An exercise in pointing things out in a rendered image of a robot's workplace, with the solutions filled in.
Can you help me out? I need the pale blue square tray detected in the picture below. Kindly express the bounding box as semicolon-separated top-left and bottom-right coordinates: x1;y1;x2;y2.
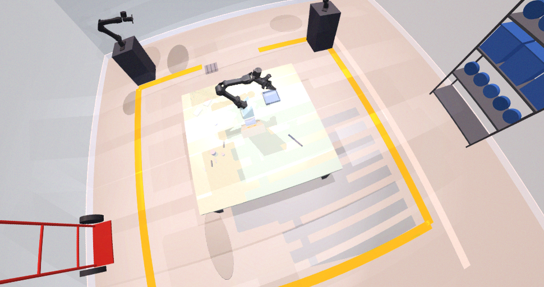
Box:
262;90;280;105

